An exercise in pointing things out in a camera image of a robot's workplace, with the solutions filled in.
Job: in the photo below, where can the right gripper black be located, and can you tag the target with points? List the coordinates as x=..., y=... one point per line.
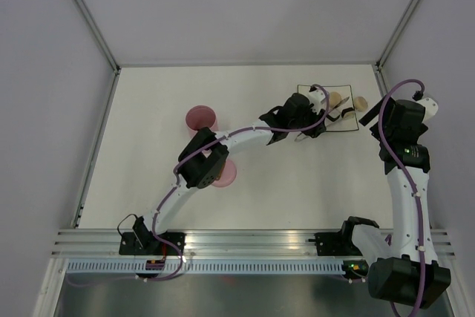
x=372, y=113

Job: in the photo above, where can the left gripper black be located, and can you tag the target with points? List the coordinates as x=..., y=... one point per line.
x=314, y=132

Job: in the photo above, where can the metal tongs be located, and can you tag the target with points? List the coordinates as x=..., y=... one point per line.
x=301, y=137

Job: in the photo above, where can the black white sushi piece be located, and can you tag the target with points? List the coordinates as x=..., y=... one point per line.
x=333, y=116
x=347, y=113

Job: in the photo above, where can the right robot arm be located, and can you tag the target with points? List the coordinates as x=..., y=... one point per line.
x=404, y=270

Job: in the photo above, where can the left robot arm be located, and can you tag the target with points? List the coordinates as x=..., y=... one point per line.
x=203, y=160

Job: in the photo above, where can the pink lunch box lid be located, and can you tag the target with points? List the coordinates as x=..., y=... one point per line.
x=227, y=176

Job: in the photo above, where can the pink cylindrical lunch box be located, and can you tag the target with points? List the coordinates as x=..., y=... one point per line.
x=200, y=116

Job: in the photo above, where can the round beige bun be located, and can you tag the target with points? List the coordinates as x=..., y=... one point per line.
x=360, y=104
x=335, y=99

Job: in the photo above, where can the white square plate black rim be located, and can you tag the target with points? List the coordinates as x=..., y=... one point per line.
x=345, y=91

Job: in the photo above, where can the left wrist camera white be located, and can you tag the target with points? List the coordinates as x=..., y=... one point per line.
x=317, y=96

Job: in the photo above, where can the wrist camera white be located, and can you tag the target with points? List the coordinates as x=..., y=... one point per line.
x=425, y=107
x=317, y=96

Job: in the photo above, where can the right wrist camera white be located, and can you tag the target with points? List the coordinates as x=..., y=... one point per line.
x=425, y=107

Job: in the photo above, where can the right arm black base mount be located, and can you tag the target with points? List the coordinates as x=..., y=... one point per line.
x=329, y=244

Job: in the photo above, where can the right aluminium frame post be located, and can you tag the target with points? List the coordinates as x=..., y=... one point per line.
x=402, y=24

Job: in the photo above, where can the aluminium frame post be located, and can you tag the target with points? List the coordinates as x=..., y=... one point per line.
x=402, y=24
x=96, y=33

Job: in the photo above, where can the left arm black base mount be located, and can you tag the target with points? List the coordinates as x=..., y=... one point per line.
x=131, y=246

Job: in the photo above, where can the white slotted cable duct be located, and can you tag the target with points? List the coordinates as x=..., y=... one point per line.
x=209, y=266

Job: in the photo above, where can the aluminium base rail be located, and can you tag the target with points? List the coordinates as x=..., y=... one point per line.
x=202, y=244

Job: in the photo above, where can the left aluminium frame post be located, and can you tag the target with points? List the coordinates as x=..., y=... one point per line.
x=96, y=33

